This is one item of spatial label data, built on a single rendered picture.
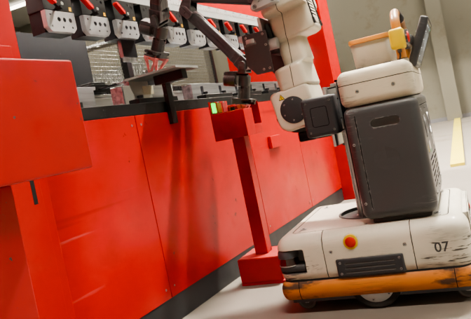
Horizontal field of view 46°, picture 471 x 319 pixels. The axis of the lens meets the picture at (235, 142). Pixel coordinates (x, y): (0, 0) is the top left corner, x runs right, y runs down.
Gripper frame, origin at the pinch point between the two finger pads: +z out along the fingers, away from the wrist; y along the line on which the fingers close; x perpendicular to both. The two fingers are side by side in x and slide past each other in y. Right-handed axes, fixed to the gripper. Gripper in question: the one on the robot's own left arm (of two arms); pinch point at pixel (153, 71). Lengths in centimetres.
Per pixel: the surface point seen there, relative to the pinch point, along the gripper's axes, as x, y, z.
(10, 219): 99, 162, -10
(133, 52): -13.4, -1.4, -5.2
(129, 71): -84, -93, 21
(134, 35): -13.4, 0.2, -12.9
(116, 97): -5.5, 15.1, 12.5
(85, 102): -1.5, 38.0, 12.0
